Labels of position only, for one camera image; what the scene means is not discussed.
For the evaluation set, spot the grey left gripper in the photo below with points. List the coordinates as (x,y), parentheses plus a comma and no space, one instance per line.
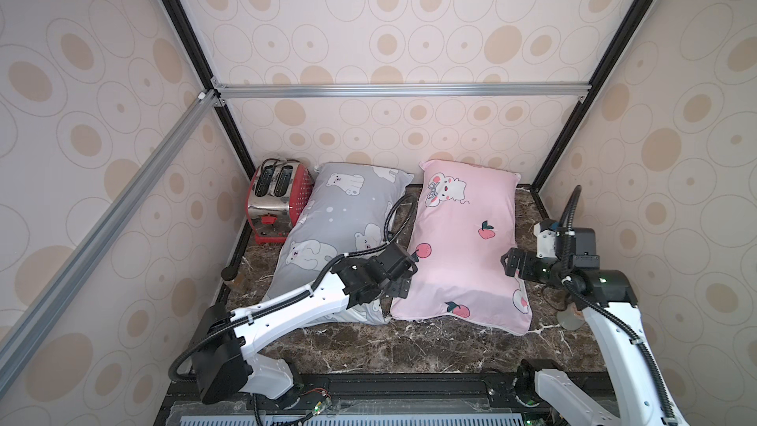
(398,286)

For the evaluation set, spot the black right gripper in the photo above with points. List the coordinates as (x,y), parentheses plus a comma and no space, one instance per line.
(515,263)

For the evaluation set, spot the grey polar bear pillow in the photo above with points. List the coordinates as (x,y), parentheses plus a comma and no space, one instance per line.
(350,210)

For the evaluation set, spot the pink cat pillow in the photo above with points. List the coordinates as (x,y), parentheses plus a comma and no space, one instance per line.
(465,223)

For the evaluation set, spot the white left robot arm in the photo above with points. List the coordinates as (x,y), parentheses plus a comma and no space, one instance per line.
(224,359)

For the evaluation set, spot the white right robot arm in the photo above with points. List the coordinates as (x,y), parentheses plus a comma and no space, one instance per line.
(610,308)

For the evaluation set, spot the red and chrome toaster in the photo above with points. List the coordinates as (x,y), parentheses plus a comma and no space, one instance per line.
(279,193)

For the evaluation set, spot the small brown capped bottle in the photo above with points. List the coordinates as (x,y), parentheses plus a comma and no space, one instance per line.
(232,277)

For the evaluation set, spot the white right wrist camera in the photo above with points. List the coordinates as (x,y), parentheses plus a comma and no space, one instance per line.
(546,234)

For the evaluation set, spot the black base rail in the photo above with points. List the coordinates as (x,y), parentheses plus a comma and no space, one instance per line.
(486,392)

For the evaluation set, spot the silver aluminium back rail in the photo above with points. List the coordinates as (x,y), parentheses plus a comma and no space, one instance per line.
(419,90)

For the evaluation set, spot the silver aluminium rail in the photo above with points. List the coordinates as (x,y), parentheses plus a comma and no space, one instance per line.
(26,337)
(419,90)

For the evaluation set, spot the silver aluminium left rail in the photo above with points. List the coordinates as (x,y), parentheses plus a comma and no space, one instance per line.
(26,337)

